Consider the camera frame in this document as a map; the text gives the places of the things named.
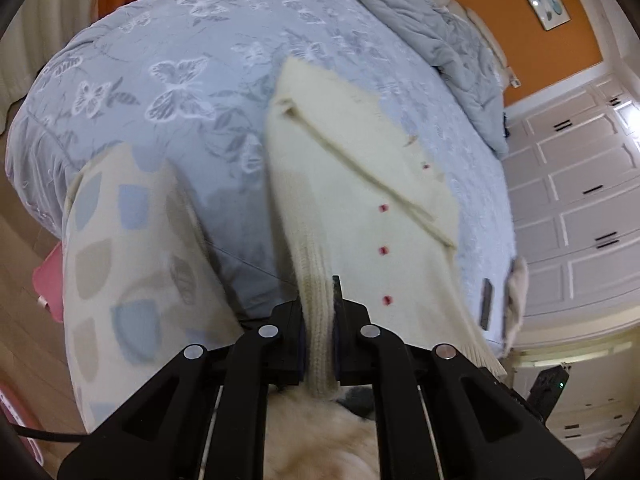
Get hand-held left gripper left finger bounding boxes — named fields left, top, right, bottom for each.
left=58, top=302, right=307, bottom=480

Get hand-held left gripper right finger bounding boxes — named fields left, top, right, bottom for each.
left=331, top=274, right=585, bottom=480

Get cream knit cardigan red buttons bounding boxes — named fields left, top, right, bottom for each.
left=264, top=56, right=507, bottom=402

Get white drawer cabinet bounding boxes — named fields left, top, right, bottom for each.
left=509, top=330, right=640, bottom=457

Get cream fluffy cloth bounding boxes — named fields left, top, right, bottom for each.
left=260, top=384, right=382, bottom=480

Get beige small cloth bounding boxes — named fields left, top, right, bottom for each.
left=502, top=257, right=530, bottom=357

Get dark flat phone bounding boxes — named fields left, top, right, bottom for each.
left=477, top=278, right=494, bottom=332

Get person's patterned pajama leg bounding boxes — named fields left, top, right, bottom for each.
left=61, top=142, right=247, bottom=437

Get white panelled wardrobe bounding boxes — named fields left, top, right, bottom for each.
left=500, top=64, right=640, bottom=342

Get pink plastic object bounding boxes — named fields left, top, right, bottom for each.
left=32, top=242, right=67, bottom=324

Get bed with butterfly sheet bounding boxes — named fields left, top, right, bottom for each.
left=5, top=0, right=519, bottom=357

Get grey quilted blanket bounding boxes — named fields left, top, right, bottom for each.
left=345, top=0, right=511, bottom=159

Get cream padded headboard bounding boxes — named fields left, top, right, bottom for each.
left=419, top=0, right=512, bottom=77

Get white sheer curtain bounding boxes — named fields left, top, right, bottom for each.
left=0, top=0, right=103, bottom=113

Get black cable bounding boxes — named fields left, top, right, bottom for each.
left=9, top=422, right=89, bottom=445

